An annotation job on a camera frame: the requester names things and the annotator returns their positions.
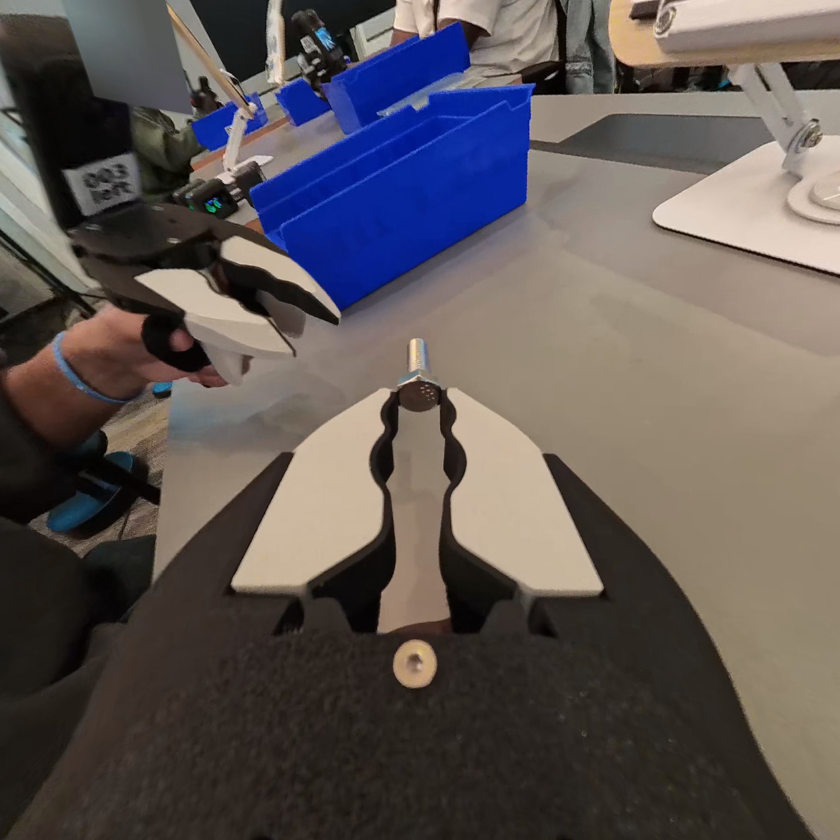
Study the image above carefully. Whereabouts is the person's left hand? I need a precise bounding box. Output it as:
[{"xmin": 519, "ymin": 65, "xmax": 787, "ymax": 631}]
[{"xmin": 59, "ymin": 306, "xmax": 232, "ymax": 403}]

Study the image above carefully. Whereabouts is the blue wristband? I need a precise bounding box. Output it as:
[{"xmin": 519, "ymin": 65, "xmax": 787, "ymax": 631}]
[{"xmin": 50, "ymin": 331, "xmax": 140, "ymax": 406}]

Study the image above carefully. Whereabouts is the person's left forearm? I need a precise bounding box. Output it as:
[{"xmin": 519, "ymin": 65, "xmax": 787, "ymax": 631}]
[{"xmin": 0, "ymin": 355, "xmax": 82, "ymax": 455}]

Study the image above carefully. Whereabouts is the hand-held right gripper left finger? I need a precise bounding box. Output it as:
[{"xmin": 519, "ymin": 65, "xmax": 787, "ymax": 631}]
[{"xmin": 230, "ymin": 389, "xmax": 418, "ymax": 620}]

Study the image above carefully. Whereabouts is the person's dark shoe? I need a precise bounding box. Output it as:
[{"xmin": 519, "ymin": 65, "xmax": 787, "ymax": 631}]
[{"xmin": 46, "ymin": 451, "xmax": 152, "ymax": 538}]

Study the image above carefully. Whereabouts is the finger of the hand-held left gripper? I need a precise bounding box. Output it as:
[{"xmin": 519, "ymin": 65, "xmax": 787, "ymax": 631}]
[
  {"xmin": 134, "ymin": 267, "xmax": 300, "ymax": 363},
  {"xmin": 214, "ymin": 234, "xmax": 343, "ymax": 328}
]

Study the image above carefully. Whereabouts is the blue plastic bin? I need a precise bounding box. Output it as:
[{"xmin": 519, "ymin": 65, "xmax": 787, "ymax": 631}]
[
  {"xmin": 326, "ymin": 23, "xmax": 472, "ymax": 133},
  {"xmin": 193, "ymin": 95, "xmax": 270, "ymax": 153},
  {"xmin": 250, "ymin": 86, "xmax": 535, "ymax": 312},
  {"xmin": 276, "ymin": 79, "xmax": 333, "ymax": 128}
]

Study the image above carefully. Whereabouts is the grey desk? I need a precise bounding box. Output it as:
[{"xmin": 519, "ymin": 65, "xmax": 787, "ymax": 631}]
[{"xmin": 151, "ymin": 86, "xmax": 840, "ymax": 840}]

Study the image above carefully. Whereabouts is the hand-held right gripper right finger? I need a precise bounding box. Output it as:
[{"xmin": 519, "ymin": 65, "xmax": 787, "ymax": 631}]
[{"xmin": 423, "ymin": 389, "xmax": 605, "ymax": 620}]

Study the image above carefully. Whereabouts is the silver bolt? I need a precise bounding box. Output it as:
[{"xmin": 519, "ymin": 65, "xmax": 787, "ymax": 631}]
[{"xmin": 395, "ymin": 338, "xmax": 446, "ymax": 414}]

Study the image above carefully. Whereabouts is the white document stand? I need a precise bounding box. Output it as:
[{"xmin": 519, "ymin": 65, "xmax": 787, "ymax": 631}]
[
  {"xmin": 653, "ymin": 0, "xmax": 840, "ymax": 278},
  {"xmin": 221, "ymin": 0, "xmax": 287, "ymax": 174}
]

